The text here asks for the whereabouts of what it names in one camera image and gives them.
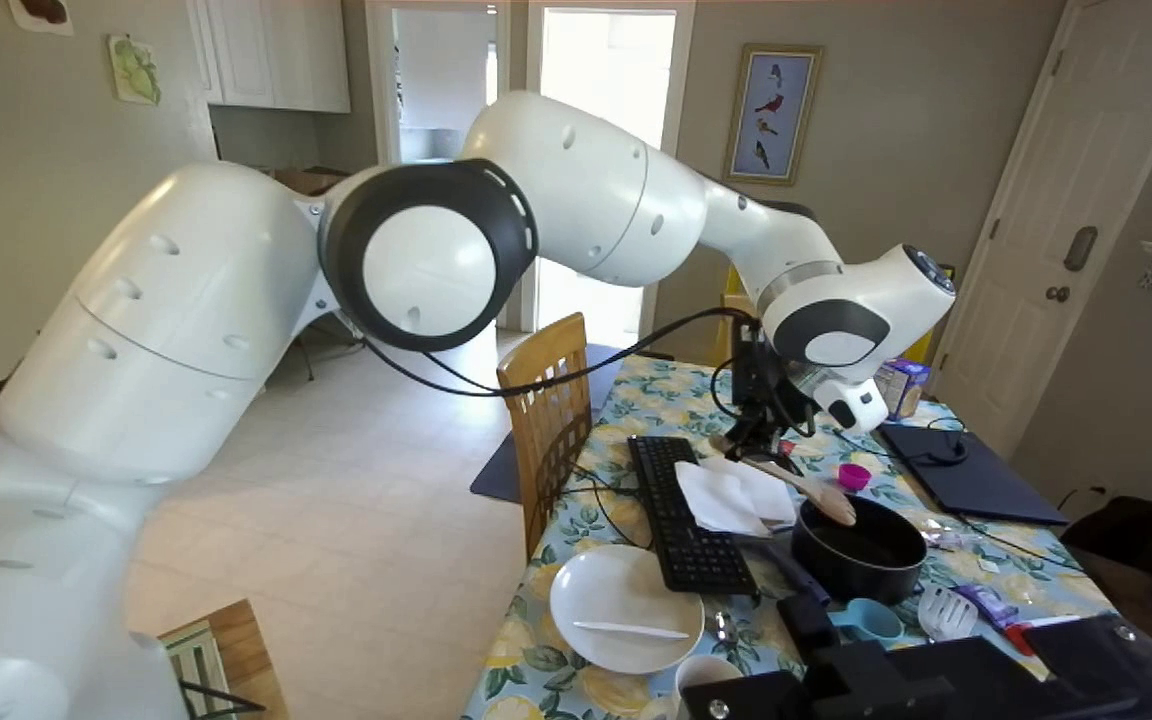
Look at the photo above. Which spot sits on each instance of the small teal cup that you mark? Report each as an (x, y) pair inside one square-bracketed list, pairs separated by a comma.
[(865, 623)]

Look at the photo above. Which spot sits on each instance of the framed bird picture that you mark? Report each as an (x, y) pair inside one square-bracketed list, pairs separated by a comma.
[(772, 112)]

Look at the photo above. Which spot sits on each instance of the wooden spoon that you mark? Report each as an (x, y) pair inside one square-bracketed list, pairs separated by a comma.
[(833, 504)]

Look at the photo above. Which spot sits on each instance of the brown cardboard box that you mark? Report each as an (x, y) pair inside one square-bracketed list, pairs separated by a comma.
[(311, 182)]

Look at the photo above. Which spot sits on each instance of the blue red tube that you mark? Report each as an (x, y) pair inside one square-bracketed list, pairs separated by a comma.
[(996, 615)]

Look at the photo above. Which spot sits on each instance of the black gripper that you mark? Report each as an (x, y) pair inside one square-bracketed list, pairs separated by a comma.
[(771, 394)]

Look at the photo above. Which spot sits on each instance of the small silver box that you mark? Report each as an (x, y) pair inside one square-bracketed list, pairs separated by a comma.
[(908, 390)]

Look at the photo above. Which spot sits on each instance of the dark print wall poster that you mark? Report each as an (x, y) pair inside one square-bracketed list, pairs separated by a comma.
[(43, 8)]

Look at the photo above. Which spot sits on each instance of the white plastic utensil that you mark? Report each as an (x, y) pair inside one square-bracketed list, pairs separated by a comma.
[(631, 629)]

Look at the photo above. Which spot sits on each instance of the small black block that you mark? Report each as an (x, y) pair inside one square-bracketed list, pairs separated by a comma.
[(806, 623)]

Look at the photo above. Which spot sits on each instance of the lemon print tablecloth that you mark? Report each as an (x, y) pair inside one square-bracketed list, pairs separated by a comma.
[(530, 667)]

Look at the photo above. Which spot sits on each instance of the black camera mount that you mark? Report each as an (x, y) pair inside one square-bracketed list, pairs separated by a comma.
[(951, 680)]

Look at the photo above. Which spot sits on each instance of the small pink cup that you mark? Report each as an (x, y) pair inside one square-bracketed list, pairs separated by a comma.
[(852, 477)]

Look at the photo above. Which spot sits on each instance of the white wall cabinet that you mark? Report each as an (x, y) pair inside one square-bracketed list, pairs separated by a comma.
[(279, 54)]

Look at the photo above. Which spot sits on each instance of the white door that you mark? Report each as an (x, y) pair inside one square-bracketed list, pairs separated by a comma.
[(1082, 172)]

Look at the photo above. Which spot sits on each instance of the white ribbed ball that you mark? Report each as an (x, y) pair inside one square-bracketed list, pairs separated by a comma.
[(945, 616)]

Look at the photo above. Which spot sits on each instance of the black keyboard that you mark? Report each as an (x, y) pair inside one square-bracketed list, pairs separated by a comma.
[(688, 534)]

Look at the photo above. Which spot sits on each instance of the black pot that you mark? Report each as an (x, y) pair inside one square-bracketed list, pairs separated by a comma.
[(860, 549)]

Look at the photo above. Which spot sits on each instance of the white paper napkin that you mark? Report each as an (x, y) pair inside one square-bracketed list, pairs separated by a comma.
[(738, 501)]

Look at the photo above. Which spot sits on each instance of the white round plate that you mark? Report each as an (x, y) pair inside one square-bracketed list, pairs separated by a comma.
[(620, 605)]

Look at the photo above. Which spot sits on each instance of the green print wall poster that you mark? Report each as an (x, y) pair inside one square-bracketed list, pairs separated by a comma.
[(132, 69)]

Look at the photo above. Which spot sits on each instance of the black bag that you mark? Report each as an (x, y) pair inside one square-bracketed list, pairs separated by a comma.
[(1140, 542)]

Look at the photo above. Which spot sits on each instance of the dark blue notebook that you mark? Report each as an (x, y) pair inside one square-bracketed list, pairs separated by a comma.
[(971, 477)]

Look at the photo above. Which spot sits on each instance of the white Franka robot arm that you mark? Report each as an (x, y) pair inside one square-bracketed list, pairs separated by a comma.
[(202, 332)]

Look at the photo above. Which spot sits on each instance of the yellow black post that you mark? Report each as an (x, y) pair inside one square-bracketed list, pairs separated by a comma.
[(932, 347)]

